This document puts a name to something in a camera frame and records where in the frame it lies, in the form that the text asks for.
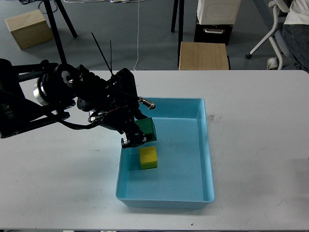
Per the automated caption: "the wooden stool centre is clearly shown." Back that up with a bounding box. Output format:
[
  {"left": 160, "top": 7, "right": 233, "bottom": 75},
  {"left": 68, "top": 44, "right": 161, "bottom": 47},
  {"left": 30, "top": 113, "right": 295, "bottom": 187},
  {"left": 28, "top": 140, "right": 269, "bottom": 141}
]
[{"left": 179, "top": 42, "right": 230, "bottom": 71}]

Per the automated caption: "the blue plastic bin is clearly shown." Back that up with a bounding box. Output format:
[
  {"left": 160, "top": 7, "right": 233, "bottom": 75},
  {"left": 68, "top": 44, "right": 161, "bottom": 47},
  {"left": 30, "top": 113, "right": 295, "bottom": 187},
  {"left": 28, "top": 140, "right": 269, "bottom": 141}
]
[{"left": 115, "top": 97, "right": 215, "bottom": 209}]

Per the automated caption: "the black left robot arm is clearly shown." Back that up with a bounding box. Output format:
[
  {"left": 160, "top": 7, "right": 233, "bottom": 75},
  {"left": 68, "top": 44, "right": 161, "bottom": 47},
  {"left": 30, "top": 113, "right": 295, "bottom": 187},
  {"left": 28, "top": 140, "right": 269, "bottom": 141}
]
[{"left": 0, "top": 59, "right": 157, "bottom": 148}]

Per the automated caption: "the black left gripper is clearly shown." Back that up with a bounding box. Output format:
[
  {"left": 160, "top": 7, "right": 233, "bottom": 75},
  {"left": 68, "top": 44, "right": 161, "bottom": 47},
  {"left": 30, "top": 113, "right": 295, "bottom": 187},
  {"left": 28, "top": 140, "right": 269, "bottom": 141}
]
[{"left": 76, "top": 68, "right": 146, "bottom": 148}]

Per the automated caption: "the green block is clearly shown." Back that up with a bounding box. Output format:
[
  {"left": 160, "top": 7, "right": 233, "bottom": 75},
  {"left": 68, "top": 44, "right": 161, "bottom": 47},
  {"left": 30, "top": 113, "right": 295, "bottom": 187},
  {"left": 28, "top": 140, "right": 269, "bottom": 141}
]
[{"left": 135, "top": 117, "right": 157, "bottom": 143}]

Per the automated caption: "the black cable tie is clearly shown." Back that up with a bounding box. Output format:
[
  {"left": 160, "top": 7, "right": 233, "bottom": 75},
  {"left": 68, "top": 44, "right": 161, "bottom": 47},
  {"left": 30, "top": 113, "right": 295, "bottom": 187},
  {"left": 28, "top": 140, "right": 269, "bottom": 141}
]
[{"left": 91, "top": 33, "right": 113, "bottom": 75}]

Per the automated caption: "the white appliance box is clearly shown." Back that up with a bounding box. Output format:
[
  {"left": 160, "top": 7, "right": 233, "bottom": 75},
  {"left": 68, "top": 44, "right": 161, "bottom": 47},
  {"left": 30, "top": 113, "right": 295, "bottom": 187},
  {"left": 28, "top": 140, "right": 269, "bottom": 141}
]
[{"left": 197, "top": 0, "right": 241, "bottom": 25}]

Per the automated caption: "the black tripod legs left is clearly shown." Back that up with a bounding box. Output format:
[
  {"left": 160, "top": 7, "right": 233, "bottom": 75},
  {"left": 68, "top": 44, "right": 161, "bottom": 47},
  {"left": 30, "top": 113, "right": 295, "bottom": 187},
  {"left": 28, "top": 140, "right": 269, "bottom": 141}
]
[{"left": 39, "top": 0, "right": 79, "bottom": 64}]

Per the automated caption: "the light wooden box left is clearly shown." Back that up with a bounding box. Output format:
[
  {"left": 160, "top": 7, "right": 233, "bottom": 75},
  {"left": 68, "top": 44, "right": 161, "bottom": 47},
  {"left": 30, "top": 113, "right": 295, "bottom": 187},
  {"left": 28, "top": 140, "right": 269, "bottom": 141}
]
[{"left": 5, "top": 9, "right": 54, "bottom": 50}]

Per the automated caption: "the seated person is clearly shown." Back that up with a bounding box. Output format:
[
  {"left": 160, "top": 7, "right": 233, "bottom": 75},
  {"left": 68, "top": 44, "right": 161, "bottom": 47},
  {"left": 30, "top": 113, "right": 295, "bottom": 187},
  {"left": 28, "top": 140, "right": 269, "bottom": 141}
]
[{"left": 282, "top": 0, "right": 309, "bottom": 72}]

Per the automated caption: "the yellow block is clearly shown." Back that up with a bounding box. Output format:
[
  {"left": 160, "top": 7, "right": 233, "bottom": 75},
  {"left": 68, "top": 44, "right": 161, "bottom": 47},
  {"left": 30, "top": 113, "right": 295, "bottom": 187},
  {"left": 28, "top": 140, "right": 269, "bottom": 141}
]
[{"left": 139, "top": 146, "right": 157, "bottom": 170}]

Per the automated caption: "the white hanging cable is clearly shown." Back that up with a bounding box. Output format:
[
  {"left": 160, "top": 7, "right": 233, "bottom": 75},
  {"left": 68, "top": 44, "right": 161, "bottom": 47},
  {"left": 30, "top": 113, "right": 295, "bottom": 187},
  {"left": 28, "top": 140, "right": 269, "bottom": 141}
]
[{"left": 133, "top": 0, "right": 141, "bottom": 71}]

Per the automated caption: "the white office chair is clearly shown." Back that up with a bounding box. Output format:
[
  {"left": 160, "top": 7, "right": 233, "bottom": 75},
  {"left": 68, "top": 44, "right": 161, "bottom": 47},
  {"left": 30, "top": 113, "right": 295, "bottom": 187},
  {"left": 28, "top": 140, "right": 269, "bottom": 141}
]
[{"left": 245, "top": 0, "right": 293, "bottom": 70}]

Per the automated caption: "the black drawer cabinet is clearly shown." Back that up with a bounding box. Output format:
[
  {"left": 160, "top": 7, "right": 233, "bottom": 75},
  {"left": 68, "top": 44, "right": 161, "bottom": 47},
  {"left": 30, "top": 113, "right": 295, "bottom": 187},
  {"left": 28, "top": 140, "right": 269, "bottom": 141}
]
[{"left": 194, "top": 20, "right": 233, "bottom": 45}]

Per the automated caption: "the black table legs centre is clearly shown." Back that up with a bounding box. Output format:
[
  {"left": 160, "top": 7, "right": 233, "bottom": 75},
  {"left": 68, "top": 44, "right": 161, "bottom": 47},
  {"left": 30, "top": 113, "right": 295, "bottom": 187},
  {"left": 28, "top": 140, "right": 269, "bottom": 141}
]
[{"left": 170, "top": 0, "right": 184, "bottom": 66}]

